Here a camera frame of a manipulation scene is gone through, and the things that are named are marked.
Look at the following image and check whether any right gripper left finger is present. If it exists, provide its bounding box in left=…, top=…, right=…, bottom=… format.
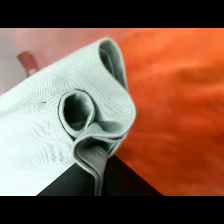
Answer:
left=37, top=162, right=98, bottom=197

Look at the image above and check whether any pale green garment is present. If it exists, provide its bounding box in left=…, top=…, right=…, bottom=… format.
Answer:
left=0, top=37, right=137, bottom=197

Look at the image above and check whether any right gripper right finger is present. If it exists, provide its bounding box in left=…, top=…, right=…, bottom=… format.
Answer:
left=100, top=153, right=163, bottom=197

